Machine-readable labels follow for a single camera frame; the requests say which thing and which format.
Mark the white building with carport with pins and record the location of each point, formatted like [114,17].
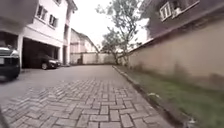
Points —
[43,33]

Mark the beige compound wall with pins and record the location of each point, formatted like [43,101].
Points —
[186,53]

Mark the grass strip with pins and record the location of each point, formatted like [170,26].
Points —
[186,96]

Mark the thin tree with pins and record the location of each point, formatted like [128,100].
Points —
[123,20]

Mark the dark vehicle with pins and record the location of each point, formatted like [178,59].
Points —
[8,63]

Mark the pale boundary wall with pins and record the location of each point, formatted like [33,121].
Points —
[90,58]

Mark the dark stone kerb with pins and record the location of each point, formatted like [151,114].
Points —
[146,91]

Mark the pale building with pitched roof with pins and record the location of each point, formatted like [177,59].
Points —
[81,43]

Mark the grey brick paved road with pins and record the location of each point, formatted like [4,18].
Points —
[83,100]

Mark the dark car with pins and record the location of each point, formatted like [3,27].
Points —
[49,62]

